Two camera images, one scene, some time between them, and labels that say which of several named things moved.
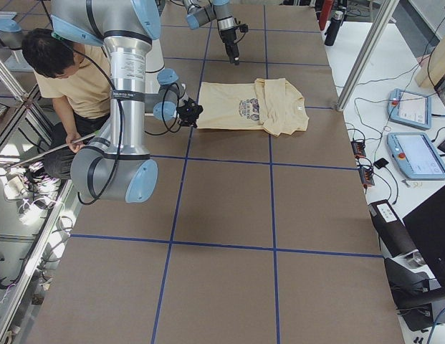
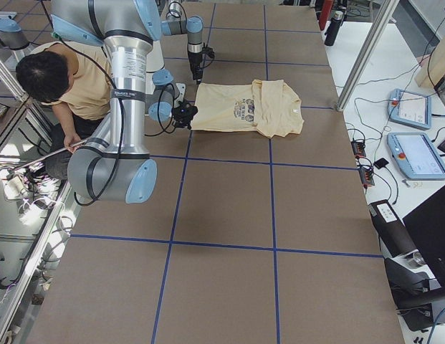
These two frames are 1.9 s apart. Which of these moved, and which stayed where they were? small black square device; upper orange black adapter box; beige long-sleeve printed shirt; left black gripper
Moved: left black gripper
Stayed: upper orange black adapter box; beige long-sleeve printed shirt; small black square device
